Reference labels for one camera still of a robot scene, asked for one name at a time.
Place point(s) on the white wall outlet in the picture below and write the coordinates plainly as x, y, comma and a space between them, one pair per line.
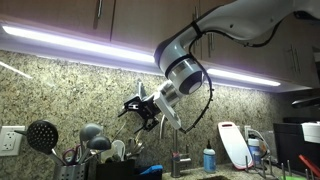
11, 140

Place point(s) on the white plastic spoon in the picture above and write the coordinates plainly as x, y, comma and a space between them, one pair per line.
119, 146

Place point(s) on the silver spoon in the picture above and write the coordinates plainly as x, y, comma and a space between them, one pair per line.
131, 146

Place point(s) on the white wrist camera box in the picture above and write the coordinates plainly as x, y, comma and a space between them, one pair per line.
168, 111

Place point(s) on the wooden upper cabinet row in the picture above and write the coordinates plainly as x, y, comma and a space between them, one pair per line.
150, 20

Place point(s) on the black perforated skimmer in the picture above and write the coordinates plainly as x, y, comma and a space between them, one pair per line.
41, 136

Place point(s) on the stainless gooseneck faucet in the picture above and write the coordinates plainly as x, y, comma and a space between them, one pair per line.
180, 165

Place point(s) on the white plastic container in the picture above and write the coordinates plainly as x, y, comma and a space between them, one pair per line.
311, 132

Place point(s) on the black countertop appliance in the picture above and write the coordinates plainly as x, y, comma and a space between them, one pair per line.
288, 143

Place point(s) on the perforated metal utensil holder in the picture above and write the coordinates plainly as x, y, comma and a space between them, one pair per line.
70, 172

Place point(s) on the white blue-labelled bottle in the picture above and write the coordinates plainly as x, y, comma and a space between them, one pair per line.
254, 148

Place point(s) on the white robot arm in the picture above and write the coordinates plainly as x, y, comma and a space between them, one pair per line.
246, 20

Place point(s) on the long under-cabinet light strip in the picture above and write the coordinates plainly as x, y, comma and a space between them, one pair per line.
83, 45

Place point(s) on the blue sponge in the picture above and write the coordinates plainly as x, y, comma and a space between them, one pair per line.
151, 169

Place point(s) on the blue dish soap bottle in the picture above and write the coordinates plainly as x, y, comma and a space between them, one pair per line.
209, 161

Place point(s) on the white red-edged cutting board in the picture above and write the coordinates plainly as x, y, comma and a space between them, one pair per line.
233, 143

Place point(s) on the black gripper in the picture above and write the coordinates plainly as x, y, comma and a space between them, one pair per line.
150, 106

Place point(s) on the red utensil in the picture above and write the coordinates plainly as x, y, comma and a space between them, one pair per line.
308, 164

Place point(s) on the cream silicone spatula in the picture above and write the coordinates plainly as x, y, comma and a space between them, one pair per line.
107, 154

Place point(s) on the wooden utensil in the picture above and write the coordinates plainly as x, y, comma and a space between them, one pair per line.
138, 137

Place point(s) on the metal dish rack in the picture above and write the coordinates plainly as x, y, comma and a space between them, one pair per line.
246, 165

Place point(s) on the black sink caddy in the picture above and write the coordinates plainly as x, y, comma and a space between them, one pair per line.
115, 170

